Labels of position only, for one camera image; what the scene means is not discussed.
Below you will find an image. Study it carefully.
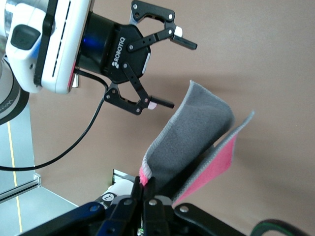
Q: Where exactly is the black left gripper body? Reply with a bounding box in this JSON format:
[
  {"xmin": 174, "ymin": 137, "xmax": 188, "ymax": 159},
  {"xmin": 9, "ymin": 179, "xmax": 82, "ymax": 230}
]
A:
[{"xmin": 75, "ymin": 11, "xmax": 152, "ymax": 86}]

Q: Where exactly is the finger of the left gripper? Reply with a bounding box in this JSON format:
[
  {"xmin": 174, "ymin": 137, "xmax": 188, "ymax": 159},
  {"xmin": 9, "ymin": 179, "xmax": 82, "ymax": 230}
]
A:
[
  {"xmin": 104, "ymin": 63, "xmax": 175, "ymax": 117},
  {"xmin": 126, "ymin": 0, "xmax": 198, "ymax": 53}
]

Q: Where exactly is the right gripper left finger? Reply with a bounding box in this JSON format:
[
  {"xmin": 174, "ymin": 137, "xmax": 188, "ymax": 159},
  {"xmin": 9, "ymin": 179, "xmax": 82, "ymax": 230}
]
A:
[{"xmin": 29, "ymin": 176, "xmax": 143, "ymax": 236}]

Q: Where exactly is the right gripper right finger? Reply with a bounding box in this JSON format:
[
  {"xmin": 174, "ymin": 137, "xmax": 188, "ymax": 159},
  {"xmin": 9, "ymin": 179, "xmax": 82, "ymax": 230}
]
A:
[{"xmin": 142, "ymin": 176, "xmax": 247, "ymax": 236}]

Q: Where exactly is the pink and grey towel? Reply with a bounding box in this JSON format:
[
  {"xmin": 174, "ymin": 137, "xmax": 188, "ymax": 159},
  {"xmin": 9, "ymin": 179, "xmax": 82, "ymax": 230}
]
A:
[{"xmin": 139, "ymin": 79, "xmax": 255, "ymax": 206}]

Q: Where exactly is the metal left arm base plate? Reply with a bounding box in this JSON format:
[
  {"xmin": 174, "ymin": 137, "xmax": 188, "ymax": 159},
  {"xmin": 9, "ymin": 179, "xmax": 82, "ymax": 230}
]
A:
[{"xmin": 111, "ymin": 169, "xmax": 137, "ymax": 185}]

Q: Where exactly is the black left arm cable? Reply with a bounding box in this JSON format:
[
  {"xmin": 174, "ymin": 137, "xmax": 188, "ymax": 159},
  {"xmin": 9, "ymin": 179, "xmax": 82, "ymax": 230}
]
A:
[{"xmin": 0, "ymin": 68, "xmax": 109, "ymax": 171}]

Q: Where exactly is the aluminium profile rail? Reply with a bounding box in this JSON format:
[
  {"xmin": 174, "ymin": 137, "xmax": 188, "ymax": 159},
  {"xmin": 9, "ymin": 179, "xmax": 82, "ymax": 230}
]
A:
[{"xmin": 0, "ymin": 173, "xmax": 42, "ymax": 203}]

